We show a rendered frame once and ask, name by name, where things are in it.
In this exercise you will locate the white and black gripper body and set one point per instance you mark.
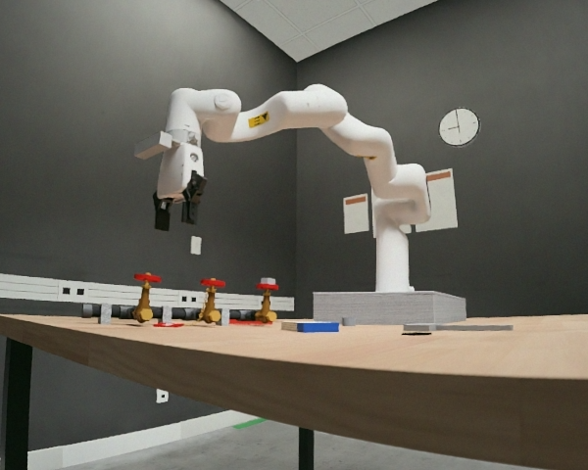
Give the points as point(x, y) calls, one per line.
point(175, 170)

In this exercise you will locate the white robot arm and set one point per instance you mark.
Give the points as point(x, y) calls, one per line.
point(317, 106)

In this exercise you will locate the black pipe with grey tee fittings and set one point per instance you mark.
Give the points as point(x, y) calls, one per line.
point(142, 312)

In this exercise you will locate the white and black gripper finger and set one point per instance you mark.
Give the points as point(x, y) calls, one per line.
point(192, 197)
point(162, 219)

